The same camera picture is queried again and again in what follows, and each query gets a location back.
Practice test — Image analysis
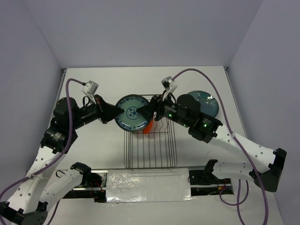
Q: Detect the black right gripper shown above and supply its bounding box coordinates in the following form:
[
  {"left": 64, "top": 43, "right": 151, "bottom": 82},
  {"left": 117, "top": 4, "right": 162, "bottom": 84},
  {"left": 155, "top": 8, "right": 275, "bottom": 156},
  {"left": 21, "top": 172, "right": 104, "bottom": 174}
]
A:
[{"left": 135, "top": 90, "right": 190, "bottom": 128}]

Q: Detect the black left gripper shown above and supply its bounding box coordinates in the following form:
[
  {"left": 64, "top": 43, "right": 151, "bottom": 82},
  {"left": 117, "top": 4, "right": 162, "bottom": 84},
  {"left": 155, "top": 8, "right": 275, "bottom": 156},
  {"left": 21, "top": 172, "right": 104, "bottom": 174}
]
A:
[{"left": 71, "top": 94, "right": 124, "bottom": 129}]

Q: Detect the orange plate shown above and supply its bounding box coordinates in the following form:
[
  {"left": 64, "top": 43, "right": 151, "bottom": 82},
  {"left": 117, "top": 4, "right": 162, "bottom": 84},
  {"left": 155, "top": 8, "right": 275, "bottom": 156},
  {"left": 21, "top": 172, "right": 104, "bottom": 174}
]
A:
[{"left": 143, "top": 119, "right": 154, "bottom": 135}]

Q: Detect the dark speckled plate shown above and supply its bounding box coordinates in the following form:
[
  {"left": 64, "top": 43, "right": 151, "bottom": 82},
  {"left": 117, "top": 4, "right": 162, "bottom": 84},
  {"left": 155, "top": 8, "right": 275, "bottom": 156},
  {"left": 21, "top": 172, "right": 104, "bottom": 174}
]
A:
[{"left": 115, "top": 94, "right": 150, "bottom": 132}]

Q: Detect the grey plate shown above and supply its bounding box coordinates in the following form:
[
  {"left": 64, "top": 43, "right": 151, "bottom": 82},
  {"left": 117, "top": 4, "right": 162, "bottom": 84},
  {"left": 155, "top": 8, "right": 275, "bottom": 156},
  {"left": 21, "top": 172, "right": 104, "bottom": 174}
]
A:
[{"left": 188, "top": 90, "right": 219, "bottom": 117}]

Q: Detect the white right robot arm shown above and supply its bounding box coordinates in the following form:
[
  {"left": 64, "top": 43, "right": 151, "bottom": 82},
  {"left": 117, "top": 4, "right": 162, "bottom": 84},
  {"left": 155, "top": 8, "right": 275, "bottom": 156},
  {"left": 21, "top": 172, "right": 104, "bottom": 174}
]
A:
[{"left": 137, "top": 94, "right": 287, "bottom": 193}]

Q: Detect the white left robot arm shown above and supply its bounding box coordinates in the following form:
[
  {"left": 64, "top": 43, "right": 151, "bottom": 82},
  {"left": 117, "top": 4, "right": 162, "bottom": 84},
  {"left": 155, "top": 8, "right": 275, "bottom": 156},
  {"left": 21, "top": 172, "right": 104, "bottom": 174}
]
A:
[{"left": 0, "top": 95, "right": 124, "bottom": 225}]

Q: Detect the silver foil tape sheet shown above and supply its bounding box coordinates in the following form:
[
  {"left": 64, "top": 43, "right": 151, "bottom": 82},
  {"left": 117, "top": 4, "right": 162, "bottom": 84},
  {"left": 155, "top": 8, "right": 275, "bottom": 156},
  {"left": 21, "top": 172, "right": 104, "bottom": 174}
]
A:
[{"left": 106, "top": 168, "right": 193, "bottom": 203}]

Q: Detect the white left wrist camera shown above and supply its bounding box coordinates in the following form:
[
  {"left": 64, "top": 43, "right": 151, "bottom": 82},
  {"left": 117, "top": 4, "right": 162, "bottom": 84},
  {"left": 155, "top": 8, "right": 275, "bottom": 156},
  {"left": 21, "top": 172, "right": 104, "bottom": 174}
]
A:
[{"left": 82, "top": 81, "right": 98, "bottom": 97}]

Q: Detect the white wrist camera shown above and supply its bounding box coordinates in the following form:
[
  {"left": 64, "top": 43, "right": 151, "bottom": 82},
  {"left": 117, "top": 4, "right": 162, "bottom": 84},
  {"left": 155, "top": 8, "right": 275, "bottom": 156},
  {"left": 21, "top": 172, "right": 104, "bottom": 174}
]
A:
[
  {"left": 161, "top": 76, "right": 178, "bottom": 101},
  {"left": 82, "top": 81, "right": 98, "bottom": 97}
]

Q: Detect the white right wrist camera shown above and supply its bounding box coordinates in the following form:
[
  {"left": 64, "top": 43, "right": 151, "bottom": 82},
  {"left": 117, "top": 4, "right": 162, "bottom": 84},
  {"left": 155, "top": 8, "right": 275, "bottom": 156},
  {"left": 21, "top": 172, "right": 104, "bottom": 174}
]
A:
[{"left": 161, "top": 76, "right": 178, "bottom": 101}]

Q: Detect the grey wire dish rack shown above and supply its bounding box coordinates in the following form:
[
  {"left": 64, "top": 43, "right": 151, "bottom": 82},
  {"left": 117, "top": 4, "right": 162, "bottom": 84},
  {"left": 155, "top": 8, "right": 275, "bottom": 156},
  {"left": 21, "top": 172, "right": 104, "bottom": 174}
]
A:
[{"left": 124, "top": 95, "right": 178, "bottom": 169}]

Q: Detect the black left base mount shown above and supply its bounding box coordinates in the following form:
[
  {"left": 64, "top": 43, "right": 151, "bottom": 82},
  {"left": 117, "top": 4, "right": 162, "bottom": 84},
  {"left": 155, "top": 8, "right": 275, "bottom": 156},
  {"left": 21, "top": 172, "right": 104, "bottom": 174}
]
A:
[{"left": 63, "top": 170, "right": 108, "bottom": 203}]

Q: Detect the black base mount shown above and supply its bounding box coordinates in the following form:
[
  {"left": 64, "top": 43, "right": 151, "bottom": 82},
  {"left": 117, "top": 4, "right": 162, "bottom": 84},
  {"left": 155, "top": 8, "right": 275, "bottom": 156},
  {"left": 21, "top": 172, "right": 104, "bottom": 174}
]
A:
[
  {"left": 63, "top": 170, "right": 108, "bottom": 203},
  {"left": 187, "top": 169, "right": 233, "bottom": 196}
]

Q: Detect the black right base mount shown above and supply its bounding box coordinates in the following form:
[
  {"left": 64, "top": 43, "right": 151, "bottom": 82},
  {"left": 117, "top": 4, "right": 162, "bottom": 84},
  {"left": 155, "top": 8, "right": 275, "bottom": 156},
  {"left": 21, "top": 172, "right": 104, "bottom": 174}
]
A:
[{"left": 187, "top": 169, "right": 233, "bottom": 196}]

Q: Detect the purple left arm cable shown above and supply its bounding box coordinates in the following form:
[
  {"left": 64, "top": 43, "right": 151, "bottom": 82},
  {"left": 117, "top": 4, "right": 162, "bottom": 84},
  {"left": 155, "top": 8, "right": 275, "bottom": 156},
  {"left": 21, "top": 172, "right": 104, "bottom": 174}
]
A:
[{"left": 0, "top": 78, "right": 87, "bottom": 223}]

